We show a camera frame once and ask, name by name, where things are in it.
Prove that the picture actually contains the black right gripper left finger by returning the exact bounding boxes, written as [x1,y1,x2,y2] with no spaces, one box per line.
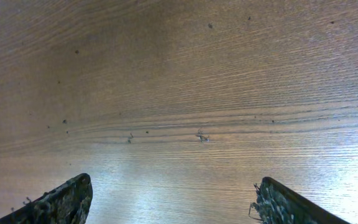
[0,173,93,224]

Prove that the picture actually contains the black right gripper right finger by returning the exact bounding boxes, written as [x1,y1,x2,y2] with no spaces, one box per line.
[249,177,349,224]

